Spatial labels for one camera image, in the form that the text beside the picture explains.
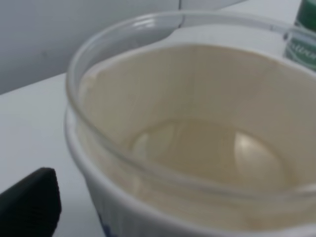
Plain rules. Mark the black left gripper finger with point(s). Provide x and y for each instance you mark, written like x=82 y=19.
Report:
x=31 y=207

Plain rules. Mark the paper cup with blue sleeve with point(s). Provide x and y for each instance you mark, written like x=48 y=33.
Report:
x=194 y=124

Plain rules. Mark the clear water bottle green label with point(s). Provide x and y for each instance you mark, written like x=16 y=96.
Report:
x=301 y=41

